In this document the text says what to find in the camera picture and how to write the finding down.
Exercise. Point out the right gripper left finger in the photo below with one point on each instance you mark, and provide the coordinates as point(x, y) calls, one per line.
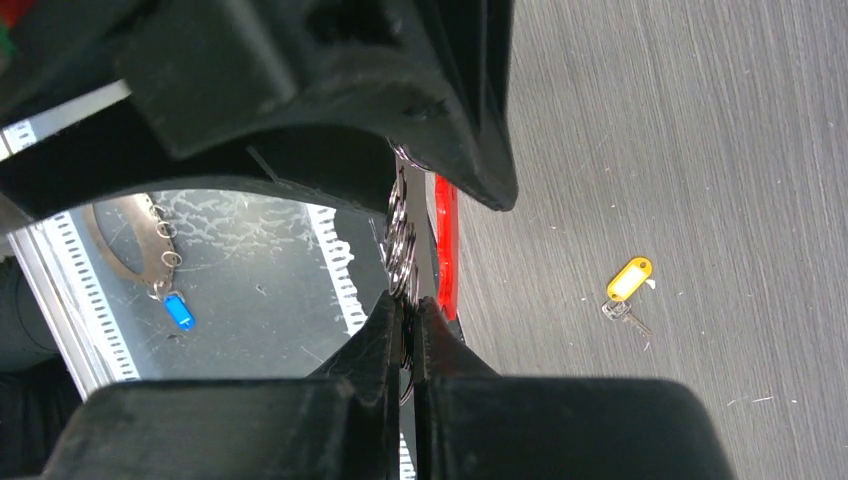
point(339, 422)

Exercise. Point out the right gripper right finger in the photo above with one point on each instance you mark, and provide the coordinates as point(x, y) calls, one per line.
point(474, 423)

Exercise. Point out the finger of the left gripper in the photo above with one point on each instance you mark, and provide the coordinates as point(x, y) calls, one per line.
point(429, 75)
point(231, 95)

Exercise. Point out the metal key holder red handle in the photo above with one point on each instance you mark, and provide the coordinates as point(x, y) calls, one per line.
point(411, 259)

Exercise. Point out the blue tag key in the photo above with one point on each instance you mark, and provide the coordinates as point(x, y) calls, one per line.
point(178, 311)

